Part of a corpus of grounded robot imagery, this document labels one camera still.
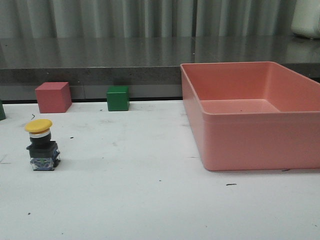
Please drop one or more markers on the yellow push button switch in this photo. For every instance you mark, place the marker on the yellow push button switch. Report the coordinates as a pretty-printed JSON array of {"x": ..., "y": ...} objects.
[{"x": 44, "y": 153}]

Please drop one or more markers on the green cube right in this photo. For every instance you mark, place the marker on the green cube right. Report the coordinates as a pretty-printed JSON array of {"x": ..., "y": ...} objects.
[{"x": 118, "y": 98}]

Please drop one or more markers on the green cube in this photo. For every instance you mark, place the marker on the green cube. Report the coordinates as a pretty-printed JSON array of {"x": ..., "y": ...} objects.
[
  {"x": 118, "y": 98},
  {"x": 2, "y": 111}
]

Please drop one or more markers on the grey stone counter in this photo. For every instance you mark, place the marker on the grey stone counter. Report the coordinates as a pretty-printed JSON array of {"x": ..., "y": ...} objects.
[{"x": 150, "y": 67}]

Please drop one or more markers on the pink plastic bin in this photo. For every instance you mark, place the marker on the pink plastic bin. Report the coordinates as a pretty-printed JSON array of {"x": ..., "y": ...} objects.
[{"x": 252, "y": 115}]

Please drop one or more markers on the pink cube back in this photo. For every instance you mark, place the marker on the pink cube back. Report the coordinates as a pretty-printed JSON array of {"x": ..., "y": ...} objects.
[{"x": 53, "y": 97}]

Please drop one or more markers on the green cube left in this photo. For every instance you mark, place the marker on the green cube left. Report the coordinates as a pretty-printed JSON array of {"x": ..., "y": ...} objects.
[{"x": 2, "y": 111}]

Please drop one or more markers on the grey curtain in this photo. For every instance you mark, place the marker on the grey curtain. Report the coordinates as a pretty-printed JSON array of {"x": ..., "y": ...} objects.
[{"x": 144, "y": 18}]

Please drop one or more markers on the white appliance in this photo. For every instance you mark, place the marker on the white appliance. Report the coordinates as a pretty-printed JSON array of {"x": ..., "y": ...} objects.
[{"x": 306, "y": 19}]

